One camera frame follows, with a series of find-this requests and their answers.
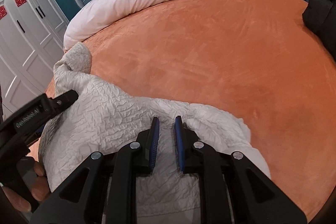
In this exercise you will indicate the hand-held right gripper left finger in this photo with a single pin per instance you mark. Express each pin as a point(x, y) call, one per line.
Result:
point(155, 142)

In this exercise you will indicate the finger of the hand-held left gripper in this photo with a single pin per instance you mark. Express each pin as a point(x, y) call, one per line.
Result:
point(65, 99)

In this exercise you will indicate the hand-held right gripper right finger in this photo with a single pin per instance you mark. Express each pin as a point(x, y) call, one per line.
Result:
point(179, 142)

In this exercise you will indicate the white crinkled zip jacket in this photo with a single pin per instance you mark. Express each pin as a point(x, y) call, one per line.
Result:
point(105, 113)

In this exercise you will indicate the person's left hand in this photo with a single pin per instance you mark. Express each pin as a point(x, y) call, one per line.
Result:
point(39, 190)

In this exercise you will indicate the white panelled wardrobe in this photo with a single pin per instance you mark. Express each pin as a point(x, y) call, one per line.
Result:
point(23, 37)

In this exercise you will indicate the orange plush bedspread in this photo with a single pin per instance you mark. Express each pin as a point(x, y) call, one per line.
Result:
point(210, 56)

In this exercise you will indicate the red paper wardrobe sticker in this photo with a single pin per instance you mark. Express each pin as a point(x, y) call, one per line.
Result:
point(19, 0)
point(2, 12)

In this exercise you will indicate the dark cloth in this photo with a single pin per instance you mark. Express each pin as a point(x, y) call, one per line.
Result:
point(320, 14)

